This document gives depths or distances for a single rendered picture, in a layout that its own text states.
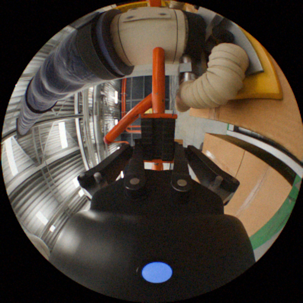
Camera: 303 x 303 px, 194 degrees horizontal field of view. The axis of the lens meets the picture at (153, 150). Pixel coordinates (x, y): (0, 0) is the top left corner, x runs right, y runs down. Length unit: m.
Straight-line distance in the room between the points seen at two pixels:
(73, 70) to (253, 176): 0.80
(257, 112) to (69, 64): 0.32
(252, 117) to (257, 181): 0.49
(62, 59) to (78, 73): 0.06
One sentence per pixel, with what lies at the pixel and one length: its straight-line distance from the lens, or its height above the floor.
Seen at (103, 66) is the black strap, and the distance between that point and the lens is 0.21.
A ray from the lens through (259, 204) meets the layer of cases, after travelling 0.62.
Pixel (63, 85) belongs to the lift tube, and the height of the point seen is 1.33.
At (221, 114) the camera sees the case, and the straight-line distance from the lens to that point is 0.21.
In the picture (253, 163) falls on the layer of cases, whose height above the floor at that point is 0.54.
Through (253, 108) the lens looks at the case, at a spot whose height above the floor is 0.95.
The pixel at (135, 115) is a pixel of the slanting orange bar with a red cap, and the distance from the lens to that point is 0.17.
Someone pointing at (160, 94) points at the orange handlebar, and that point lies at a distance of 0.15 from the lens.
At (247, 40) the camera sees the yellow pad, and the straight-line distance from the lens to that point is 0.16.
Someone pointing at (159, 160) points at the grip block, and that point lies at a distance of 0.15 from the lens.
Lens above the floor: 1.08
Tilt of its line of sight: 4 degrees up
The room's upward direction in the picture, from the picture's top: 88 degrees counter-clockwise
